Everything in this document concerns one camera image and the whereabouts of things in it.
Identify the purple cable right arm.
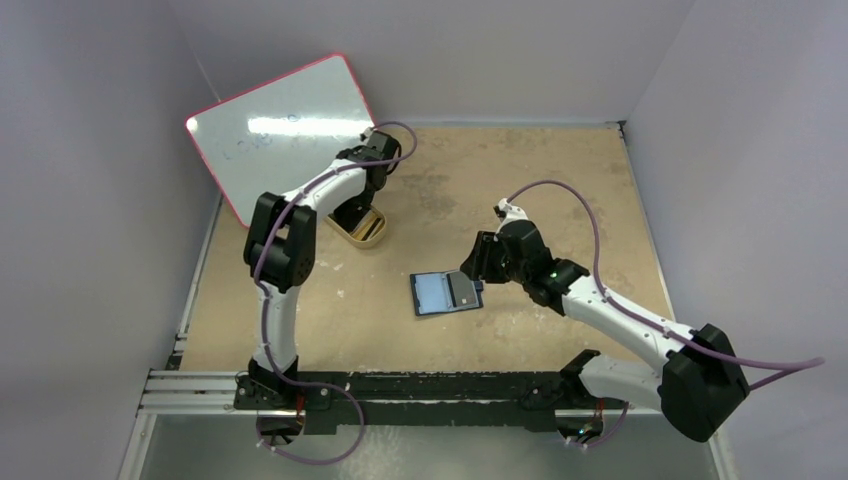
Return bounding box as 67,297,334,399
504,180,826,452

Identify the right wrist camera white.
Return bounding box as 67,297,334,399
494,198,528,232

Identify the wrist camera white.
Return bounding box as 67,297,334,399
494,198,528,232
359,126,376,142

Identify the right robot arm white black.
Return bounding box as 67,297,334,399
460,220,750,442

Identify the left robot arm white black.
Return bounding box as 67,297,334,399
243,129,402,409

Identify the aluminium rail frame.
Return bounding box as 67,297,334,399
138,370,661,418

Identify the blue leather card holder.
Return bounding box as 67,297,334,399
410,270,484,317

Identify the beige oval card tray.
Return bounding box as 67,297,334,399
324,206,387,250

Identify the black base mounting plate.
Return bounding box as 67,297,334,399
233,371,623,438

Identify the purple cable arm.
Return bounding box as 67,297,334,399
251,121,419,468
504,180,826,452

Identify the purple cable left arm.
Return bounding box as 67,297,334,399
251,121,419,468

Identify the whiteboard with pink frame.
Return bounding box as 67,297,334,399
185,53,374,226

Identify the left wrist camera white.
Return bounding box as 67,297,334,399
359,126,376,142

